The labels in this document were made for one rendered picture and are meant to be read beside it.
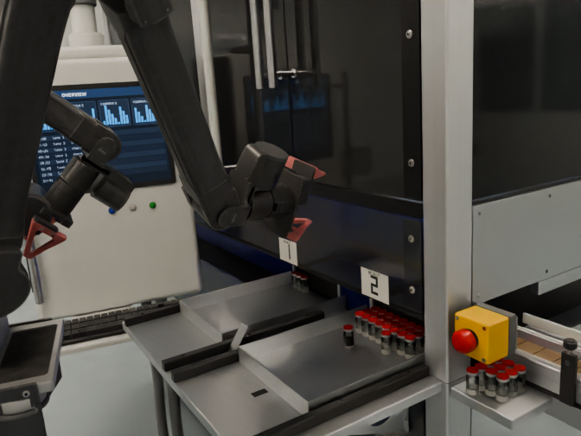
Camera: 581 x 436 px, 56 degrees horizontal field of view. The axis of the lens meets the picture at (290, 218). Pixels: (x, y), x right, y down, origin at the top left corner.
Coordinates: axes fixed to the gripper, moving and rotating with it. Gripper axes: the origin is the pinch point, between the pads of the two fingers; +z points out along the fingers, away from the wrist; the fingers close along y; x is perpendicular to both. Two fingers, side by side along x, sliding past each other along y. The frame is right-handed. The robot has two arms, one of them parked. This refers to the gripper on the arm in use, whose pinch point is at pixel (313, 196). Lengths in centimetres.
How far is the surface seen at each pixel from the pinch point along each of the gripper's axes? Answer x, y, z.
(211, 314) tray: -27, 43, 10
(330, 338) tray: 4.9, 32.5, 14.4
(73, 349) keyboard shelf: -53, 63, -11
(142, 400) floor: -113, 155, 70
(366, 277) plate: 8.1, 15.7, 15.0
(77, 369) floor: -168, 173, 69
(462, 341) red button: 34.0, 12.2, 3.1
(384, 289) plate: 13.6, 15.3, 13.3
